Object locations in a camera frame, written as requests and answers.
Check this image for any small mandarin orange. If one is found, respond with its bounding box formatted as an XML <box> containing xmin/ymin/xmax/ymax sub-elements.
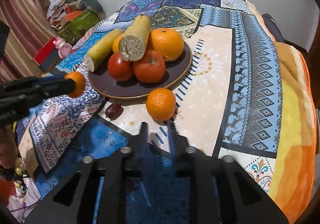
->
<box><xmin>145</xmin><ymin>88</ymin><xmax>176</xmax><ymax>121</ymax></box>
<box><xmin>64</xmin><ymin>71</ymin><xmax>86</xmax><ymax>98</ymax></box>

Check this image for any yellow sugarcane piece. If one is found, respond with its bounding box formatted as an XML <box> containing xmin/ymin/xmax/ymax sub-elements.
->
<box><xmin>84</xmin><ymin>29</ymin><xmax>124</xmax><ymax>72</ymax></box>
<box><xmin>119</xmin><ymin>15</ymin><xmax>151</xmax><ymax>62</ymax></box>

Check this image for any dark red tomato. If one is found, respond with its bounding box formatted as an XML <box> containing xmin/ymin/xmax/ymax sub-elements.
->
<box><xmin>133</xmin><ymin>49</ymin><xmax>166</xmax><ymax>83</ymax></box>

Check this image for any large orange with sticker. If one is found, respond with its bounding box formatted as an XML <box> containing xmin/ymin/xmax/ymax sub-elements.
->
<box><xmin>112</xmin><ymin>33</ymin><xmax>124</xmax><ymax>53</ymax></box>

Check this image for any red box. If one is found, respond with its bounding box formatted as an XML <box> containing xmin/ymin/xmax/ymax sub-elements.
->
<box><xmin>33</xmin><ymin>37</ymin><xmax>61</xmax><ymax>73</ymax></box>

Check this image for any dark red jujube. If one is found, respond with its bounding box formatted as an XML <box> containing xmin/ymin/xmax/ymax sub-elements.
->
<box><xmin>105</xmin><ymin>103</ymin><xmax>124</xmax><ymax>121</ymax></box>

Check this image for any pink rabbit toy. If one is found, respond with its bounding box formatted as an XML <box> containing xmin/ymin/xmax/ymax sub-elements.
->
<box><xmin>53</xmin><ymin>37</ymin><xmax>72</xmax><ymax>60</ymax></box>

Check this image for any dark purple round plate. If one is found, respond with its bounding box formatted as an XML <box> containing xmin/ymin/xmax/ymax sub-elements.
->
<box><xmin>88</xmin><ymin>43</ymin><xmax>193</xmax><ymax>100</ymax></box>

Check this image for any blue patchwork patterned cloth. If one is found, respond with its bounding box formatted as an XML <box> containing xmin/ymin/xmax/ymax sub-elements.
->
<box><xmin>18</xmin><ymin>0</ymin><xmax>286</xmax><ymax>223</ymax></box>

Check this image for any green cardboard box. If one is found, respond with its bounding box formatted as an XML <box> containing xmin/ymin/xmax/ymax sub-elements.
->
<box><xmin>57</xmin><ymin>10</ymin><xmax>100</xmax><ymax>44</ymax></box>

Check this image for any striped brown curtain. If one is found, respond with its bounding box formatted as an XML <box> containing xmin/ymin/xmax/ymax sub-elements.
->
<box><xmin>1</xmin><ymin>0</ymin><xmax>55</xmax><ymax>82</ymax></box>

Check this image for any orange yellow blanket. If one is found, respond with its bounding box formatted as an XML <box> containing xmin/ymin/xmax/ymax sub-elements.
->
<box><xmin>246</xmin><ymin>1</ymin><xmax>318</xmax><ymax>222</ymax></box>

